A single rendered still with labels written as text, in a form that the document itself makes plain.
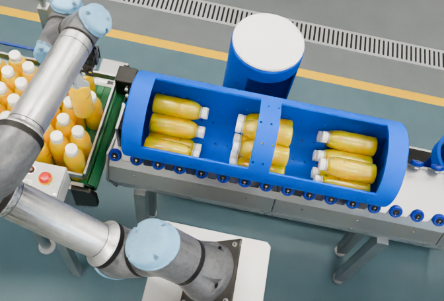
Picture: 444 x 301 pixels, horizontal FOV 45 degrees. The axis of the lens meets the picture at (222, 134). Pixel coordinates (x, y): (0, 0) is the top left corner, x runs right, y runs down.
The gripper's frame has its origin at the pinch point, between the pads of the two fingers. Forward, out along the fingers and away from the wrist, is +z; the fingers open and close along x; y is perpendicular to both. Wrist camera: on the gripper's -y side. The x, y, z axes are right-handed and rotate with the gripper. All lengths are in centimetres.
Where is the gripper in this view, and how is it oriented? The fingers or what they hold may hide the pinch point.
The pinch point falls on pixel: (76, 79)
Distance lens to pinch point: 167.2
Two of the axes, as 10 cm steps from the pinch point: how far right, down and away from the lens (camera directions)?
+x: 1.7, -8.5, 5.0
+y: 9.8, 2.0, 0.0
